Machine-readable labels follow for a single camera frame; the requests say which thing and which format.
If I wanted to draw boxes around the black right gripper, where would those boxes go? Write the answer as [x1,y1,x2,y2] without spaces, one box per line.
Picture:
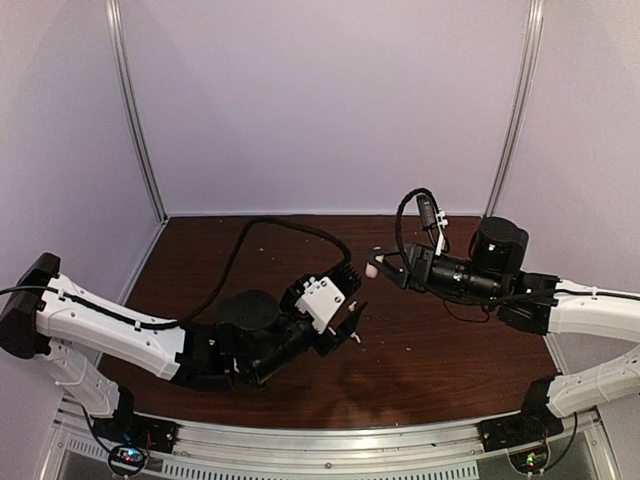
[366,243,504,306]

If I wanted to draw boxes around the pink earbud charging case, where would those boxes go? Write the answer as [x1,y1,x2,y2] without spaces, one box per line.
[365,255,384,279]

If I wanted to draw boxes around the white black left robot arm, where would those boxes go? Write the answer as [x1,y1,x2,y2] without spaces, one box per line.
[1,253,364,444]

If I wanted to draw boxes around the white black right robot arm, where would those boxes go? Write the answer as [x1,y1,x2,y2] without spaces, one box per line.
[365,217,639,442]

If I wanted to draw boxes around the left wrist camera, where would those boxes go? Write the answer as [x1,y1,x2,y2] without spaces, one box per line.
[280,264,362,334]

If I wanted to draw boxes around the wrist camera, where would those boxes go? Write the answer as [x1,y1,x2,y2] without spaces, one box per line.
[416,193,448,256]
[280,264,362,334]

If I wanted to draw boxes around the black right braided cable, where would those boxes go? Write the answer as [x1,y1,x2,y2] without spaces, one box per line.
[394,188,451,261]

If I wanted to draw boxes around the black braided cable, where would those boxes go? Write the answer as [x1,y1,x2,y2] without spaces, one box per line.
[394,188,451,261]
[177,216,354,329]

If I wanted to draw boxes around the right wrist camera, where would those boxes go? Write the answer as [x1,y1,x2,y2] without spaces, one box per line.
[416,193,448,256]

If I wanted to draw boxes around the black left braided cable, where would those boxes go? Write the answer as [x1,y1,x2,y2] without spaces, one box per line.
[177,216,354,329]

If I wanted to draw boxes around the aluminium front frame rail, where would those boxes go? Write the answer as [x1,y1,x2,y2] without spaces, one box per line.
[38,398,620,479]

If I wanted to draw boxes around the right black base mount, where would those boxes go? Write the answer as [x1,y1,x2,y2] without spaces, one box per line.
[478,376,564,452]

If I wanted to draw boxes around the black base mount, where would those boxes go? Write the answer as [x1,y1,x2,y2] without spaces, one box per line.
[478,376,564,452]
[93,386,178,454]

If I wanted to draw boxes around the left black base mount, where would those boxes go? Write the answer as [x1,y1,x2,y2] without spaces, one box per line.
[93,386,178,454]

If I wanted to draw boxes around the left aluminium corner post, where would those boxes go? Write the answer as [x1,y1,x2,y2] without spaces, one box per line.
[105,0,169,223]

